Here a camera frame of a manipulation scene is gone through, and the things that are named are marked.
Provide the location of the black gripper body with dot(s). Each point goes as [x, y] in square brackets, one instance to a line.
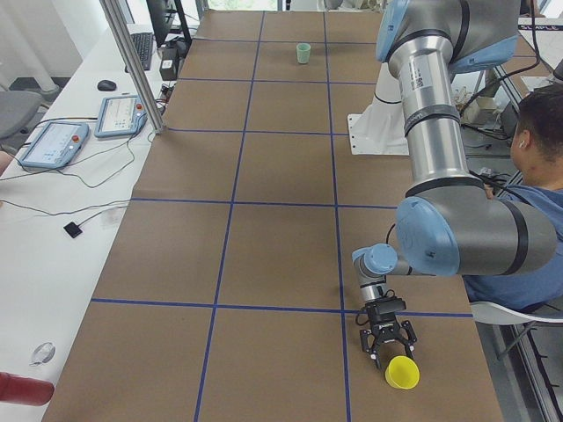
[385, 332]

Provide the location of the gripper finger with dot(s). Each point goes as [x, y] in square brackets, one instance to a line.
[370, 346]
[410, 340]

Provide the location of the yellow plastic cup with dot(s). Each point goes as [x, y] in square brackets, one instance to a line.
[402, 372]

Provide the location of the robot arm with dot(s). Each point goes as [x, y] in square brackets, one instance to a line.
[445, 225]

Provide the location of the green plastic cup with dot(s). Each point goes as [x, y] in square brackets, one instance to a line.
[303, 53]

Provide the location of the white chair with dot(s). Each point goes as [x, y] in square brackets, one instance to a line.
[495, 314]

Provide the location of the brown paper table cover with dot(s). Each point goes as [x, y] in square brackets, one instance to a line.
[229, 293]

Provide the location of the seated person in blue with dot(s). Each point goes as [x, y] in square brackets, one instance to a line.
[536, 151]

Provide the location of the small black square pad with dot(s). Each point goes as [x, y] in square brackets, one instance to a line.
[72, 229]

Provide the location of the clear plastic piece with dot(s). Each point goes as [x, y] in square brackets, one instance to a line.
[42, 354]

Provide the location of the far teach pendant tablet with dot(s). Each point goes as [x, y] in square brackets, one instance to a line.
[120, 116]

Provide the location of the teach pendant tablet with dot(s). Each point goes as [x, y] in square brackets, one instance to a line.
[120, 116]
[55, 145]

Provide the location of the black box on table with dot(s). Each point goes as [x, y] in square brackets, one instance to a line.
[169, 65]

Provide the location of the red cylinder bottle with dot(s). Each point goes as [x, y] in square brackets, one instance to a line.
[27, 391]

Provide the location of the black computer mouse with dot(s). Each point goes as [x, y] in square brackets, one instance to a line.
[106, 85]

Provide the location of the near teach pendant tablet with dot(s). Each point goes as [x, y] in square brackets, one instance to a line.
[55, 145]

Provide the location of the black keyboard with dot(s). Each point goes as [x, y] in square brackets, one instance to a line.
[143, 43]

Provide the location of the black monitor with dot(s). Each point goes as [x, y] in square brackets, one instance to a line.
[162, 14]

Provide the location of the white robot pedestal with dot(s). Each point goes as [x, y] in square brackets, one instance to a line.
[379, 130]

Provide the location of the aluminium frame post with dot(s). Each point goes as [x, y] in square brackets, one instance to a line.
[119, 28]

